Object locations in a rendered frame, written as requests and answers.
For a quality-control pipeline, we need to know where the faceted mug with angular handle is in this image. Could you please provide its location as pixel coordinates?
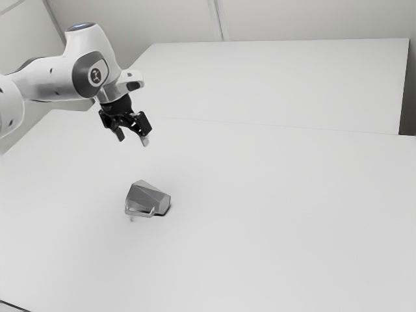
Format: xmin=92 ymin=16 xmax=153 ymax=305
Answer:
xmin=123 ymin=179 xmax=172 ymax=220

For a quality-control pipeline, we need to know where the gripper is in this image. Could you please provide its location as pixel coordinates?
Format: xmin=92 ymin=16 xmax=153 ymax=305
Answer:
xmin=97 ymin=94 xmax=153 ymax=148

